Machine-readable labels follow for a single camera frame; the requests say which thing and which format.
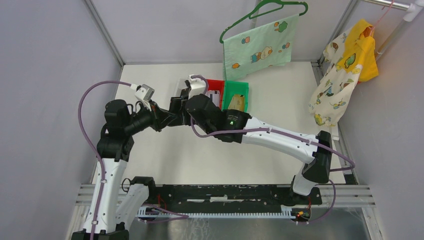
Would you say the green clothes hanger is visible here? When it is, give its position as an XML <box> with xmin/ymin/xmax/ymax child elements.
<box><xmin>219</xmin><ymin>0</ymin><xmax>309</xmax><ymax>44</ymax></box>

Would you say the metal hanging rail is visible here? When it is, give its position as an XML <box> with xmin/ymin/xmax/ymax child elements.
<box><xmin>366</xmin><ymin>0</ymin><xmax>424</xmax><ymax>60</ymax></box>

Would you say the white card stack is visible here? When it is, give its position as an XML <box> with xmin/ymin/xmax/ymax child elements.
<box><xmin>206</xmin><ymin>90</ymin><xmax>221</xmax><ymax>108</ymax></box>

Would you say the clear plastic bin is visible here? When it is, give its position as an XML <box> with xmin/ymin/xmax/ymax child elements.
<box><xmin>174</xmin><ymin>79</ymin><xmax>190</xmax><ymax>97</ymax></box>

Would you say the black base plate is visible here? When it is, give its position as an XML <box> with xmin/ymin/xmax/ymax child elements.
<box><xmin>146</xmin><ymin>184</ymin><xmax>323</xmax><ymax>214</ymax></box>

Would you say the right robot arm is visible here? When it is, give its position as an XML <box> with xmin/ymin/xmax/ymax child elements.
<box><xmin>169</xmin><ymin>89</ymin><xmax>332</xmax><ymax>204</ymax></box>

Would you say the light green printed cloth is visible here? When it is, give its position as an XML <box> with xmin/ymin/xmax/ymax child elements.
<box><xmin>223</xmin><ymin>14</ymin><xmax>300</xmax><ymax>81</ymax></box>

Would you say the yellow garment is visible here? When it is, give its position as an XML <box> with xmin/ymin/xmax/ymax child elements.
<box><xmin>337</xmin><ymin>19</ymin><xmax>379</xmax><ymax>82</ymax></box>

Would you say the white printed garment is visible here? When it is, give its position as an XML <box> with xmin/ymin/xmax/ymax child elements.
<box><xmin>308</xmin><ymin>29</ymin><xmax>359</xmax><ymax>127</ymax></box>

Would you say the white slotted cable duct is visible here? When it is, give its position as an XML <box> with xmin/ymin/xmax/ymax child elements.
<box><xmin>135</xmin><ymin>205</ymin><xmax>310</xmax><ymax>220</ymax></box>

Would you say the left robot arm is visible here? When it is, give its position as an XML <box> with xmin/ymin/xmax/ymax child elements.
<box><xmin>71</xmin><ymin>97</ymin><xmax>190</xmax><ymax>240</ymax></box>

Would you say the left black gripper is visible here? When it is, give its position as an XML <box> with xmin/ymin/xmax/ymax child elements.
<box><xmin>124</xmin><ymin>99</ymin><xmax>178</xmax><ymax>135</ymax></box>

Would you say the gold card stack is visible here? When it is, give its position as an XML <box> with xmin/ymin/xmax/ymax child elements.
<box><xmin>227</xmin><ymin>94</ymin><xmax>245</xmax><ymax>112</ymax></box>

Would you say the green plastic bin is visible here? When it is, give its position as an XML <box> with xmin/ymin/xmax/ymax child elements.
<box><xmin>221</xmin><ymin>81</ymin><xmax>249</xmax><ymax>112</ymax></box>

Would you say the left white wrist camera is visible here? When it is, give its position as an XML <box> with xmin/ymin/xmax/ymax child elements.
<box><xmin>130</xmin><ymin>83</ymin><xmax>155</xmax><ymax>103</ymax></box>

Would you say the red plastic bin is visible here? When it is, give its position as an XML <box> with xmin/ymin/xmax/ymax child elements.
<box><xmin>205</xmin><ymin>78</ymin><xmax>225</xmax><ymax>110</ymax></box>

